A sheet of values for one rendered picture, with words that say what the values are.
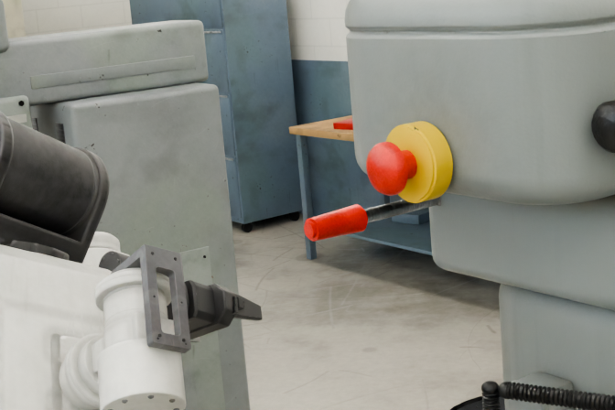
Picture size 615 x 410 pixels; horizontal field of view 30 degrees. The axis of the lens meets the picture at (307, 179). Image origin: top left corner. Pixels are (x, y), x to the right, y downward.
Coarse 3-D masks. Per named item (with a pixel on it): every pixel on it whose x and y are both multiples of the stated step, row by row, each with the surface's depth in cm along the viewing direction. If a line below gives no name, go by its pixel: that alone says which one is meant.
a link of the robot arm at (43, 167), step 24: (24, 144) 103; (48, 144) 106; (24, 168) 102; (48, 168) 105; (72, 168) 108; (0, 192) 102; (24, 192) 103; (48, 192) 105; (72, 192) 108; (24, 216) 106; (48, 216) 107; (72, 216) 109
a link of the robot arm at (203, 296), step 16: (192, 288) 146; (208, 288) 148; (224, 288) 149; (192, 304) 145; (208, 304) 147; (224, 304) 147; (192, 320) 145; (208, 320) 146; (224, 320) 148; (192, 336) 150
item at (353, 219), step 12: (384, 204) 98; (396, 204) 98; (408, 204) 99; (420, 204) 100; (432, 204) 101; (324, 216) 94; (336, 216) 94; (348, 216) 95; (360, 216) 95; (372, 216) 97; (384, 216) 98; (312, 228) 93; (324, 228) 93; (336, 228) 94; (348, 228) 95; (360, 228) 96; (312, 240) 94
